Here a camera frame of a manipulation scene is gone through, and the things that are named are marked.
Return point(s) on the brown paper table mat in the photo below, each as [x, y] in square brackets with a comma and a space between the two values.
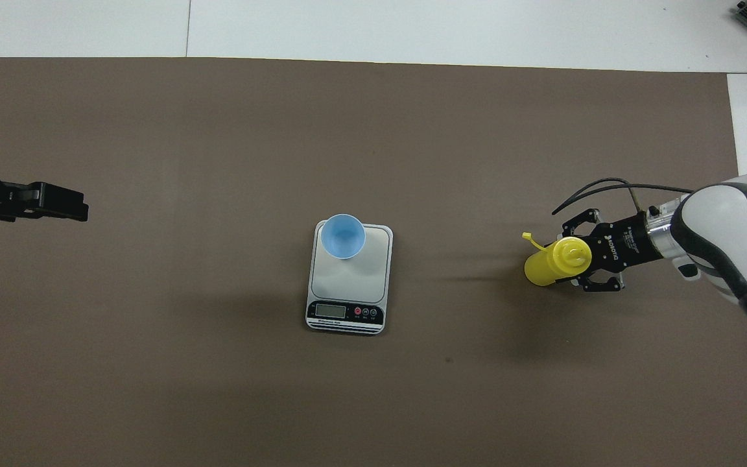
[218, 389]

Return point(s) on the silver digital kitchen scale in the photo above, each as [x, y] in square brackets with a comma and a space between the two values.
[347, 285]

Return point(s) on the light blue plastic cup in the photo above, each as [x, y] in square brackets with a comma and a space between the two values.
[342, 237]

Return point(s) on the yellow squeeze bottle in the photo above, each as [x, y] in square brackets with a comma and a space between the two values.
[552, 263]

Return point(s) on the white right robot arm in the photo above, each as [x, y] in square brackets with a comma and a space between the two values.
[723, 227]

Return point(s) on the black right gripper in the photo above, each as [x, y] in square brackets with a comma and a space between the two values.
[623, 245]

